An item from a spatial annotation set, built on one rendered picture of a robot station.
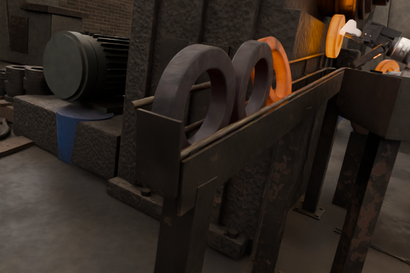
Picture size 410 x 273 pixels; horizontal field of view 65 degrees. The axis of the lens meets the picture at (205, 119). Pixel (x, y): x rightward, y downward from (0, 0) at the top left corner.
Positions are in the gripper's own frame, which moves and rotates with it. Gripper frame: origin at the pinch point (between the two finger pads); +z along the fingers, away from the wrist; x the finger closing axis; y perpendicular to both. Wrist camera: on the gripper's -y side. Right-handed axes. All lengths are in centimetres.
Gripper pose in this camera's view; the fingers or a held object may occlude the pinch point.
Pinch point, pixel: (337, 31)
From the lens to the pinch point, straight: 133.3
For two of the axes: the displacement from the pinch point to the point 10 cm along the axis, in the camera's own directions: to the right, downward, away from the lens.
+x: -5.3, 1.4, -8.4
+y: 3.5, -8.6, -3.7
